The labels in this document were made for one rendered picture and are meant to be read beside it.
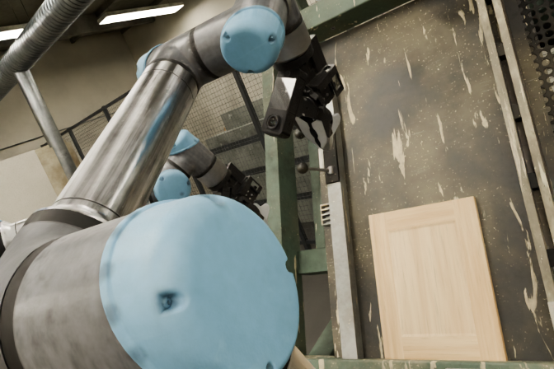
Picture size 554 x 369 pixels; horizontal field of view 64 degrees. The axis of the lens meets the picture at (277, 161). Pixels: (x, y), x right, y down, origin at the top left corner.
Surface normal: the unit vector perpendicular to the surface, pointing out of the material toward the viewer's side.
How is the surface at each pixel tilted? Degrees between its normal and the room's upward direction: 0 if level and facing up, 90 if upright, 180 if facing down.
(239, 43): 120
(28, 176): 90
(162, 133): 94
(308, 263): 56
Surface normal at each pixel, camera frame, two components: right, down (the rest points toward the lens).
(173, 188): 0.37, 0.00
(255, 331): 0.79, -0.38
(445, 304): -0.61, -0.24
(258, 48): -0.11, 0.70
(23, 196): 0.69, -0.18
